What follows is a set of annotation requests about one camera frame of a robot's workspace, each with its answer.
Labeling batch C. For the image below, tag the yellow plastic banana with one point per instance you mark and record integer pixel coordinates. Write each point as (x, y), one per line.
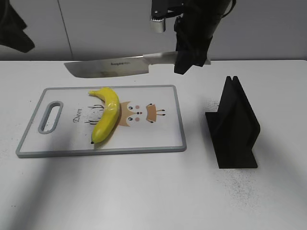
(110, 115)

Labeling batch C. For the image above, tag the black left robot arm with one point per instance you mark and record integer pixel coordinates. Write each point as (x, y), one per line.
(12, 27)

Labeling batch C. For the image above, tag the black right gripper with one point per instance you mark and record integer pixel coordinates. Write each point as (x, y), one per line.
(195, 29)

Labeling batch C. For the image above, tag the grey-rimmed white cutting board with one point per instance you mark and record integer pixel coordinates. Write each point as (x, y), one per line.
(63, 120)

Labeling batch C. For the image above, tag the steel kitchen knife white handle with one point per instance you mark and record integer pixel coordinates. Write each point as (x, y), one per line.
(118, 67)

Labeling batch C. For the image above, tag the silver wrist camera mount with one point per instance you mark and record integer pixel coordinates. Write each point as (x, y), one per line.
(162, 10)

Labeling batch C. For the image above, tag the black knife stand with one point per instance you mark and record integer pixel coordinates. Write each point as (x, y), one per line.
(233, 128)

